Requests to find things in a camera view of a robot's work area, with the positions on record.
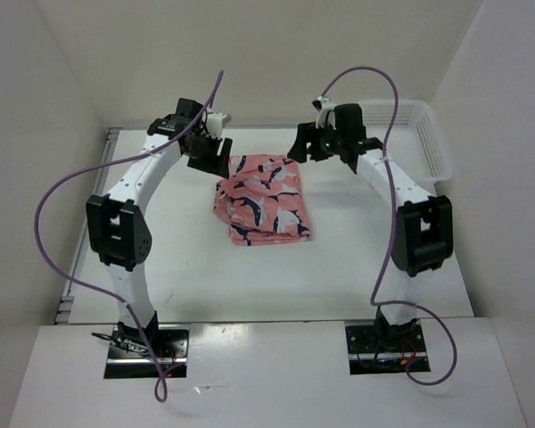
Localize white plastic basket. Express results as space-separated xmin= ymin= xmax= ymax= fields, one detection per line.
xmin=360 ymin=99 xmax=453 ymax=186

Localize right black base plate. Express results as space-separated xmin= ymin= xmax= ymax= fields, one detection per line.
xmin=345 ymin=321 xmax=427 ymax=359

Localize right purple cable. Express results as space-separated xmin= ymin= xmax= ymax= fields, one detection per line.
xmin=316 ymin=66 xmax=458 ymax=384

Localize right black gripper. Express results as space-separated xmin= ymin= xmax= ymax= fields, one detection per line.
xmin=287 ymin=119 xmax=344 ymax=164

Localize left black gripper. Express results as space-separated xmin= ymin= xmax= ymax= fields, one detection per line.
xmin=185 ymin=131 xmax=234 ymax=180

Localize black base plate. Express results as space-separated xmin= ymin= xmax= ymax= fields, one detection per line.
xmin=107 ymin=327 xmax=189 ymax=365
xmin=345 ymin=321 xmax=427 ymax=359

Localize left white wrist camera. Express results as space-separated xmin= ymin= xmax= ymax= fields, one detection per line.
xmin=203 ymin=111 xmax=231 ymax=139

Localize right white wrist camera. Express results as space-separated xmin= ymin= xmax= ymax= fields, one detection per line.
xmin=312 ymin=95 xmax=337 ymax=128

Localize purple cable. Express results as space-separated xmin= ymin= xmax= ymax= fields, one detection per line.
xmin=34 ymin=69 xmax=225 ymax=403
xmin=316 ymin=66 xmax=458 ymax=384

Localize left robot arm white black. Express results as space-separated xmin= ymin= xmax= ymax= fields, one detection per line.
xmin=86 ymin=98 xmax=232 ymax=357

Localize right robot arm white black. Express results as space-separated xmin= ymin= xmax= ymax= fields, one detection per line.
xmin=288 ymin=96 xmax=453 ymax=350

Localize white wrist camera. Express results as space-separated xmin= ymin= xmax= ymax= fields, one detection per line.
xmin=312 ymin=95 xmax=337 ymax=128
xmin=203 ymin=111 xmax=231 ymax=139

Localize pink shark print shorts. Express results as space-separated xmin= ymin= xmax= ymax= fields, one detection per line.
xmin=213 ymin=154 xmax=311 ymax=246

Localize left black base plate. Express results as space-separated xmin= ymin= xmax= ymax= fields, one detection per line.
xmin=107 ymin=327 xmax=189 ymax=365

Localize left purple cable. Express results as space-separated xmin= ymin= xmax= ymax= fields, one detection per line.
xmin=34 ymin=69 xmax=225 ymax=403

